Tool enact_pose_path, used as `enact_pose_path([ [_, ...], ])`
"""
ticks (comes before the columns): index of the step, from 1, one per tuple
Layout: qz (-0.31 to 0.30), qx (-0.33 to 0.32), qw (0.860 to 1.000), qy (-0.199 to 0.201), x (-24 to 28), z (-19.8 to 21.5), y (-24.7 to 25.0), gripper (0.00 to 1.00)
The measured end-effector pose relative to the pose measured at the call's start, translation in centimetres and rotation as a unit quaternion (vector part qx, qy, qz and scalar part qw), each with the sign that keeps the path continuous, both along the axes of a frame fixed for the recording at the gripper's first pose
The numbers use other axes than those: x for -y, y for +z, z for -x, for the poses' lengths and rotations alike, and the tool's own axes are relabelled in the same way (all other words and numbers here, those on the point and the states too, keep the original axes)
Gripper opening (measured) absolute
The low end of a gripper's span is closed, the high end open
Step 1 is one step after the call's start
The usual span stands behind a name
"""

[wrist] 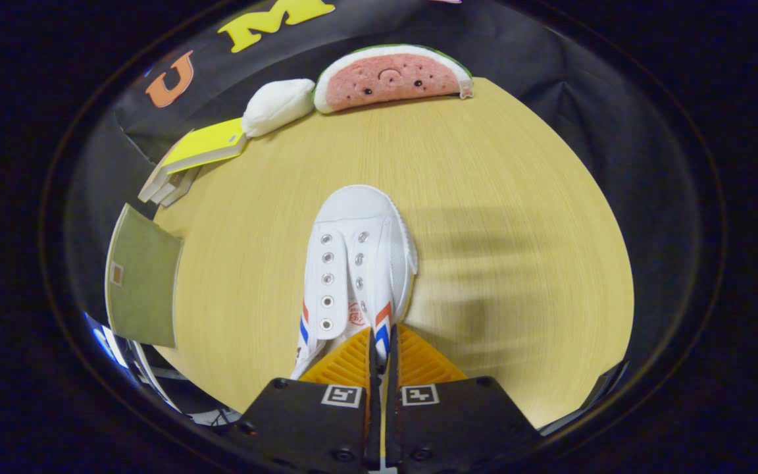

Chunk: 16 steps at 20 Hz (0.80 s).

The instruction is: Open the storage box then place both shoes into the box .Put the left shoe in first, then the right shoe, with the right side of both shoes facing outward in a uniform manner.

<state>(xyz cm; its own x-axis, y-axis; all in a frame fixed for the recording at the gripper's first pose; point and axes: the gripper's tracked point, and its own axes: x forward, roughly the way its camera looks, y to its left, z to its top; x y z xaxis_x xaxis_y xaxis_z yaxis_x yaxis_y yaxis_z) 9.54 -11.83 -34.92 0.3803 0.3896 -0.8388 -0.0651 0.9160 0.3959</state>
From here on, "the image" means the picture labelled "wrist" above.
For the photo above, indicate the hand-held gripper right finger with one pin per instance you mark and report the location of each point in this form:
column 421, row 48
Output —
column 458, row 421

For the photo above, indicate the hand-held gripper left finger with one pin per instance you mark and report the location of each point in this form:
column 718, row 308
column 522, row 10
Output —
column 313, row 421

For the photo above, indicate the white canvas shoe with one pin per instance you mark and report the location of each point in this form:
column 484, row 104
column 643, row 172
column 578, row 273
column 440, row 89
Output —
column 359, row 250

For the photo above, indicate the translucent green storage box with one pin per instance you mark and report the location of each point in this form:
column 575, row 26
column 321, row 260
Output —
column 142, row 283

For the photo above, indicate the grey book stack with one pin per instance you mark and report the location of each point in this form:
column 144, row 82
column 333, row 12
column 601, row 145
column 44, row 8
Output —
column 180, row 187

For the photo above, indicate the beige book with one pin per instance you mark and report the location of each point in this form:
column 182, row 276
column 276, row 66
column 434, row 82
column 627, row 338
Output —
column 149, row 187

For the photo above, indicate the yellow book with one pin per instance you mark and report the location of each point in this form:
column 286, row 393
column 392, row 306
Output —
column 204, row 143

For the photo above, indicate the white plush toy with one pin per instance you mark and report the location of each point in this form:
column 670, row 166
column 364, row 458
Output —
column 277, row 105

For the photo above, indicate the watermelon plush toy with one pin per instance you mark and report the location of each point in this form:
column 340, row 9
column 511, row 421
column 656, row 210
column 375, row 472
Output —
column 392, row 82

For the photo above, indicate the black backdrop cloth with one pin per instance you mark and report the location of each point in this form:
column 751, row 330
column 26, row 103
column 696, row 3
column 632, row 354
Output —
column 537, row 59

